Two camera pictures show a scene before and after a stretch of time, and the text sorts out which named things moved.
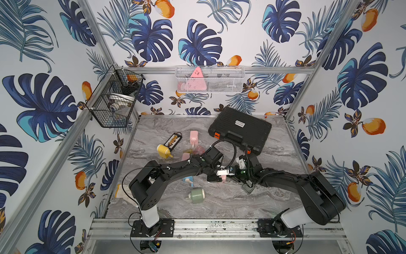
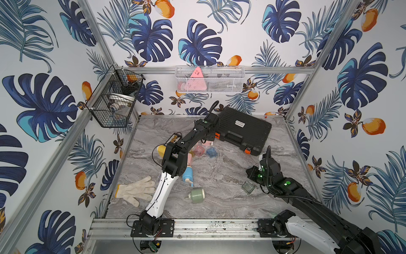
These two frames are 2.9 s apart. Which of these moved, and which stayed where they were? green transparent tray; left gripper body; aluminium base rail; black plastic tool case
Moved: left gripper body
Stayed: green transparent tray; black plastic tool case; aluminium base rail
